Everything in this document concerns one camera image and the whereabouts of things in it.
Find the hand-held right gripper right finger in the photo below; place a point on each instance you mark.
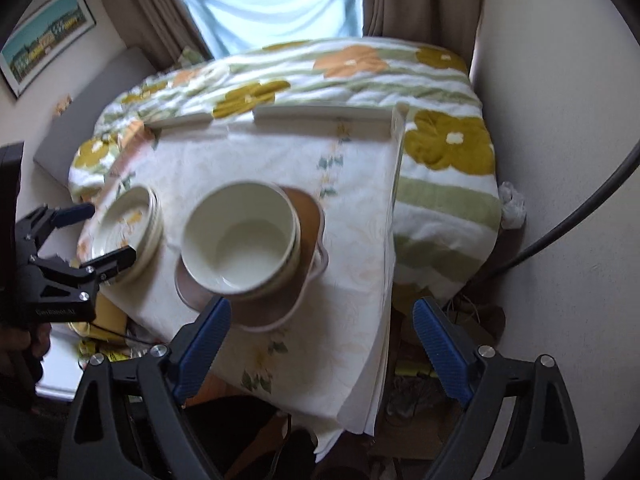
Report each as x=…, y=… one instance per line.
x=440, y=350

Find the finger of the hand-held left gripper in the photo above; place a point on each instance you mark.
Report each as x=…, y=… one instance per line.
x=107, y=265
x=70, y=214

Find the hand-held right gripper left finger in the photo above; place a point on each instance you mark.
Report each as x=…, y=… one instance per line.
x=200, y=355

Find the large white plate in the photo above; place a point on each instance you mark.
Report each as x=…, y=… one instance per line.
x=152, y=250

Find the white bowl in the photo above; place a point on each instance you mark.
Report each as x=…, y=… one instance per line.
x=235, y=240
x=296, y=230

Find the person's left hand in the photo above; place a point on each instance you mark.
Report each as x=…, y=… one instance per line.
x=15, y=345

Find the yellow cloth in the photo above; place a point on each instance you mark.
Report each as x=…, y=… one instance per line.
x=110, y=317

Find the grey cushion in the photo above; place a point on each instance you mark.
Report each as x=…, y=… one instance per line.
x=90, y=115

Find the white floral tablecloth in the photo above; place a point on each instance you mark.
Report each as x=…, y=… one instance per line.
x=350, y=240

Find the crumpled white tissue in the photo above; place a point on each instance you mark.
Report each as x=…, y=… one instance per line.
x=512, y=207

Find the yellow green floral blanket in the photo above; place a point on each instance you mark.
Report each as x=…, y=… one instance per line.
x=440, y=140

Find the white wooden strip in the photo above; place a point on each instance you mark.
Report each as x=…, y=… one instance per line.
x=325, y=112

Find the light blue cloth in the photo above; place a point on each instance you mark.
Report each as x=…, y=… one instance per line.
x=270, y=5

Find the framed wall picture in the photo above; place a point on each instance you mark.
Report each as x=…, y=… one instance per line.
x=45, y=40

